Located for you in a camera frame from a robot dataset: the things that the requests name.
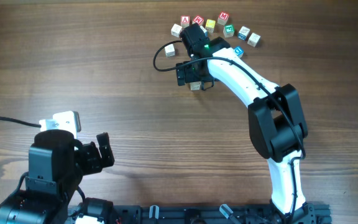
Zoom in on blue D block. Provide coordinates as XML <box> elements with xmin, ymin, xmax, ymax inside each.
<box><xmin>234</xmin><ymin>46</ymin><xmax>244</xmax><ymax>58</ymax></box>

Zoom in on yellow sided plain block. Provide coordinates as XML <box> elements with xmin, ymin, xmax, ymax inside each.
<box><xmin>189</xmin><ymin>82</ymin><xmax>201</xmax><ymax>91</ymax></box>

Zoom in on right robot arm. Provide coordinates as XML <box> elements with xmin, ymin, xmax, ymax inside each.
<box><xmin>177</xmin><ymin>24</ymin><xmax>308</xmax><ymax>220</ymax></box>

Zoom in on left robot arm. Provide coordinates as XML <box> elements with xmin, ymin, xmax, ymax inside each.
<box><xmin>0</xmin><ymin>129</ymin><xmax>114</xmax><ymax>223</ymax></box>

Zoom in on blue sided picture block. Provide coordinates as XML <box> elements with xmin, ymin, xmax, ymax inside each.
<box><xmin>200</xmin><ymin>26</ymin><xmax>208</xmax><ymax>37</ymax></box>

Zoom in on red W block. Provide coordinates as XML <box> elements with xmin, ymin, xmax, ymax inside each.
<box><xmin>192</xmin><ymin>15</ymin><xmax>204</xmax><ymax>26</ymax></box>

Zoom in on plain block upper left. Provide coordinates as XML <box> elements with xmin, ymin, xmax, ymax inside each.
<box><xmin>171</xmin><ymin>24</ymin><xmax>183</xmax><ymax>37</ymax></box>

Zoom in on red A block top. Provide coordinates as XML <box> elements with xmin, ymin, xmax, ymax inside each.
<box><xmin>180</xmin><ymin>15</ymin><xmax>190</xmax><ymax>28</ymax></box>

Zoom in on green letter block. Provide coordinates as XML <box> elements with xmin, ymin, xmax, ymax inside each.
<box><xmin>223</xmin><ymin>24</ymin><xmax>235</xmax><ymax>37</ymax></box>

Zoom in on red M block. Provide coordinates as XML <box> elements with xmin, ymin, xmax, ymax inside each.
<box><xmin>218</xmin><ymin>11</ymin><xmax>229</xmax><ymax>26</ymax></box>

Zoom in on blue picture block right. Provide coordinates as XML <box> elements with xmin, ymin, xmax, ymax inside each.
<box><xmin>237</xmin><ymin>26</ymin><xmax>250</xmax><ymax>40</ymax></box>

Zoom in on plain block far right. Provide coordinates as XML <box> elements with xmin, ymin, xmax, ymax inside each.
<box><xmin>247</xmin><ymin>33</ymin><xmax>260</xmax><ymax>47</ymax></box>

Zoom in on black left camera cable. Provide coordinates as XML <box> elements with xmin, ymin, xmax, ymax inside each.
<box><xmin>0</xmin><ymin>116</ymin><xmax>42</xmax><ymax>129</ymax></box>

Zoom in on black camera cable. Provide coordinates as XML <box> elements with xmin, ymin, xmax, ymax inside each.
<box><xmin>0</xmin><ymin>116</ymin><xmax>42</xmax><ymax>129</ymax></box>
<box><xmin>152</xmin><ymin>39</ymin><xmax>306</xmax><ymax>222</ymax></box>

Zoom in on black right camera cable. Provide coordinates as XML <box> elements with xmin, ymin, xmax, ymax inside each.
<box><xmin>152</xmin><ymin>39</ymin><xmax>306</xmax><ymax>222</ymax></box>

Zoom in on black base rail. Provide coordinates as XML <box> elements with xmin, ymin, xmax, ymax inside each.
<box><xmin>68</xmin><ymin>203</ymin><xmax>332</xmax><ymax>224</ymax></box>

